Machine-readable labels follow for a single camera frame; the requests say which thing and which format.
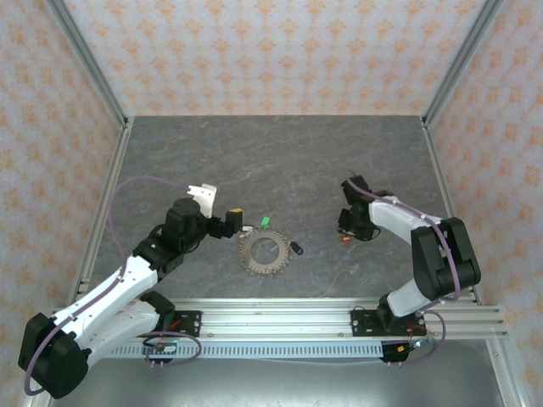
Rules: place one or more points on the green key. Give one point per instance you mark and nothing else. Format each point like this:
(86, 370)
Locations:
(265, 222)

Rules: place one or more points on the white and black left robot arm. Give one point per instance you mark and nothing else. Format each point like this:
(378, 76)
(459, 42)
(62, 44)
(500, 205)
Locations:
(110, 292)

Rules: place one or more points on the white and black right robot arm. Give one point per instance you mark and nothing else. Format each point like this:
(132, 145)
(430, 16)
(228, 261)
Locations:
(441, 258)

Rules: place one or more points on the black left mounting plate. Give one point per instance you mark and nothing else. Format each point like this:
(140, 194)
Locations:
(188, 324)

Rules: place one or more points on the black mounting plate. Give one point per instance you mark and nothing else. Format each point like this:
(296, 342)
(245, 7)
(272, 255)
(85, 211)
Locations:
(365, 324)
(188, 324)

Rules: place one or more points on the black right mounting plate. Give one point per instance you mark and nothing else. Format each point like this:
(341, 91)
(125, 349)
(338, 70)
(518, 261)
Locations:
(365, 324)

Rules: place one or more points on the small circuit board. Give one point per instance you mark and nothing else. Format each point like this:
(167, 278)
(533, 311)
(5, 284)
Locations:
(413, 345)
(163, 348)

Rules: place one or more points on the grey metal shelf panel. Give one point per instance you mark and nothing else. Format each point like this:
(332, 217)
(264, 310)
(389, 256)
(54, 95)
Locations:
(275, 383)

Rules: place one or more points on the aluminium frame side rail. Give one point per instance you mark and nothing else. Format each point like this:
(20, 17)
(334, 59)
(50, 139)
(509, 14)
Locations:
(104, 191)
(449, 203)

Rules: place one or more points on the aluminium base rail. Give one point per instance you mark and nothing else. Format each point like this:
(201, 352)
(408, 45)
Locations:
(275, 322)

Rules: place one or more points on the aluminium frame post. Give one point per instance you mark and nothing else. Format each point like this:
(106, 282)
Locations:
(87, 63)
(462, 63)

